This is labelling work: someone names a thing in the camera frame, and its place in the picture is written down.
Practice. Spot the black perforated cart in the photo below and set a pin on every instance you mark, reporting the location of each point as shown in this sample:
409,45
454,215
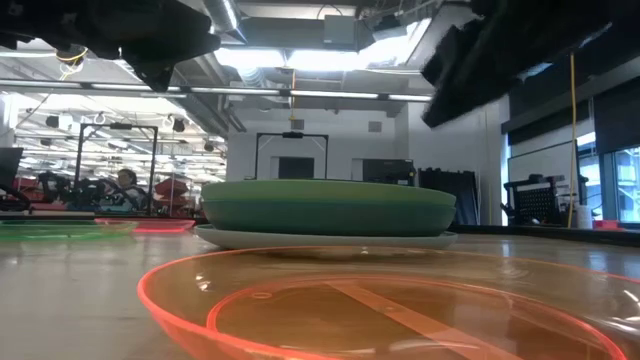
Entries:
537,200

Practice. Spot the black background robot arm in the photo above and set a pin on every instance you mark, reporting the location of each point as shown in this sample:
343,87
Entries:
75,192

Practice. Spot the red transparent plastic plate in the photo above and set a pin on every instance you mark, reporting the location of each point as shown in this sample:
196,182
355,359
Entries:
160,225

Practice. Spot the person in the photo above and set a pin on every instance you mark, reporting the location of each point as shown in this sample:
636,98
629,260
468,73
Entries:
127,192

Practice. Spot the green transparent plastic plate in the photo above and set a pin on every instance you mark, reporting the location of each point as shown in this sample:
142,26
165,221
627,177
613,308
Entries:
60,229

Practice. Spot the red flat item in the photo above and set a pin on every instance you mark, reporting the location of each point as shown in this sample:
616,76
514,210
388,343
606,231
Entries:
607,225

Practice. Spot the black monitor screen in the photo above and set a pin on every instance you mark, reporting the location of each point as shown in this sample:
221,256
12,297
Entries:
296,168

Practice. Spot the dark monitor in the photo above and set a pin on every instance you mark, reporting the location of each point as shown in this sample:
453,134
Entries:
10,167

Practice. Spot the tall black rig frame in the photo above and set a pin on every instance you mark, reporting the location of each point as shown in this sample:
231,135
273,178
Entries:
154,165

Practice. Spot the light green large plate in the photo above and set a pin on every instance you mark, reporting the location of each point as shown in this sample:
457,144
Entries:
325,192

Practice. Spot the orange transparent plastic plate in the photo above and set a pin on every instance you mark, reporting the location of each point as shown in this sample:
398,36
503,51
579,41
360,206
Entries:
350,310

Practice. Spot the grey ceiling box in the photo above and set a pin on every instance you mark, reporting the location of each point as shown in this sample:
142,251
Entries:
340,30

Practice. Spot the pale grey large plate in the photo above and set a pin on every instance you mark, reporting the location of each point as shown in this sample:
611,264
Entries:
325,241

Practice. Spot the black equipment box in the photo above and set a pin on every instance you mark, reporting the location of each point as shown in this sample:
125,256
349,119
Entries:
387,172

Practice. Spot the black leaning panels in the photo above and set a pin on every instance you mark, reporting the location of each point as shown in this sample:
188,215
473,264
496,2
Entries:
450,195

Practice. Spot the teal large plastic plate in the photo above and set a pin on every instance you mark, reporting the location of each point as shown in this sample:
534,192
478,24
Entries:
325,220

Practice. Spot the long ceiling light bar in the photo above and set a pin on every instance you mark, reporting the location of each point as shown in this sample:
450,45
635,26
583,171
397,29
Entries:
240,91

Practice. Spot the red fabric bundle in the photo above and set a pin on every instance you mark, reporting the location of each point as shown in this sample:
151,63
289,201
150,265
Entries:
171,187

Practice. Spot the white paper roll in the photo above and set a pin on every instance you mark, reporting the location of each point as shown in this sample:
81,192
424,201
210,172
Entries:
584,217

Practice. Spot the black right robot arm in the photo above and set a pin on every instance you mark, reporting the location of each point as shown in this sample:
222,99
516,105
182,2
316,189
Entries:
575,20

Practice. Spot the black rig frame with camera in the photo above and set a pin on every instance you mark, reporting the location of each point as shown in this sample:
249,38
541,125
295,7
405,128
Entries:
256,155

